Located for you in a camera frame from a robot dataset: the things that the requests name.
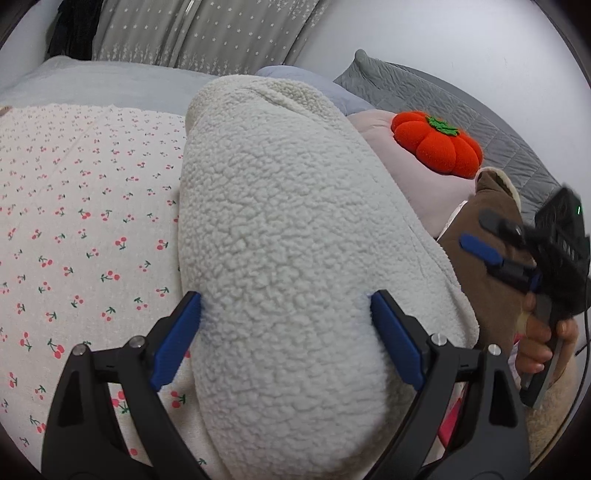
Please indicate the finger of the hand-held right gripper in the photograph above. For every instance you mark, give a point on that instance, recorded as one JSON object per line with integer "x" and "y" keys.
{"x": 480, "y": 249}
{"x": 498, "y": 224}

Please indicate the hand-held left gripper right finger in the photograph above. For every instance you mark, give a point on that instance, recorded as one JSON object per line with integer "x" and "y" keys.
{"x": 397, "y": 341}

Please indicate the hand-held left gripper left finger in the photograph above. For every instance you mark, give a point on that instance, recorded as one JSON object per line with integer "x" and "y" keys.
{"x": 178, "y": 341}

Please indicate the cream fleece jacket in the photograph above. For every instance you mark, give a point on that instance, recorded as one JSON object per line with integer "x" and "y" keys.
{"x": 286, "y": 230}

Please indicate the person's right hand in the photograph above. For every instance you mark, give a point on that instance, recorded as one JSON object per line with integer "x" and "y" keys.
{"x": 535, "y": 341}

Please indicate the brown fleece-lined garment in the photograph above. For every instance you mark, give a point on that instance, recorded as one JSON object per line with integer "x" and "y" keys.
{"x": 471, "y": 286}

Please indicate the pink cloth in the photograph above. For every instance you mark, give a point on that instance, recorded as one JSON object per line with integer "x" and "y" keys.
{"x": 450, "y": 415}

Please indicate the pink pillow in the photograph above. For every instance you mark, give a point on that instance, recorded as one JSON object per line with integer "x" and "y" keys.
{"x": 415, "y": 184}

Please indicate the orange pumpkin plush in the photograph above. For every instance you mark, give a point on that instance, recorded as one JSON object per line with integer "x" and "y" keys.
{"x": 438, "y": 143}

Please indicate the grey quilted pillow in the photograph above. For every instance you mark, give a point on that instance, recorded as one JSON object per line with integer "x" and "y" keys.
{"x": 461, "y": 106}

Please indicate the cherry print blanket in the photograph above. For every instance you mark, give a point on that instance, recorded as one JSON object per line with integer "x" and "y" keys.
{"x": 83, "y": 207}

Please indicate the blue-grey pillow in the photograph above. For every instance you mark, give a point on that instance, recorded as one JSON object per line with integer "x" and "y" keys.
{"x": 332, "y": 90}

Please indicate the grey bed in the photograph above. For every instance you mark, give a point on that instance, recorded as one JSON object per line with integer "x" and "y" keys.
{"x": 115, "y": 87}

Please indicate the grey patterned curtain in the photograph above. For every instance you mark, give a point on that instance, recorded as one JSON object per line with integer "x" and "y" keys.
{"x": 207, "y": 32}

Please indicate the black hanging garment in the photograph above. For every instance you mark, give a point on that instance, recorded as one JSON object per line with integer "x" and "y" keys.
{"x": 74, "y": 27}

